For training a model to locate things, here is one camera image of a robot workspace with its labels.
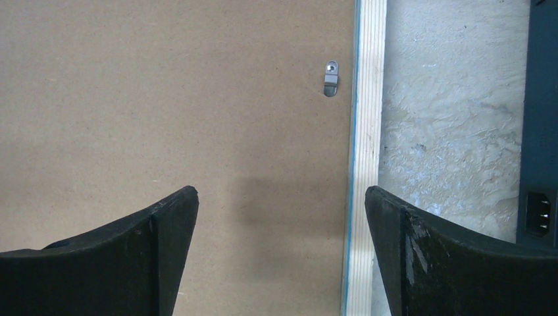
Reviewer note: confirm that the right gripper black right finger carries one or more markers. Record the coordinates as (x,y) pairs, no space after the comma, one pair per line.
(432,266)

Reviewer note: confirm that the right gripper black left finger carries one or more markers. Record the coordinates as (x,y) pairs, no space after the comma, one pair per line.
(131,266)

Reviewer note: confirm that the brown cardboard backing board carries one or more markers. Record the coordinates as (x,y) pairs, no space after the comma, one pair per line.
(109,106)

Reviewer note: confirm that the blue wooden picture frame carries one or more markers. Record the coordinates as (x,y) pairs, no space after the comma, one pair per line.
(369,35)

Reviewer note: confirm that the dark blue foam pad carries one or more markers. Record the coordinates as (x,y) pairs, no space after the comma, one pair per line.
(537,212)

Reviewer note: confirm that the small metal turn clip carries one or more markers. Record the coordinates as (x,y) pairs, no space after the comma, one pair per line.
(331,79)

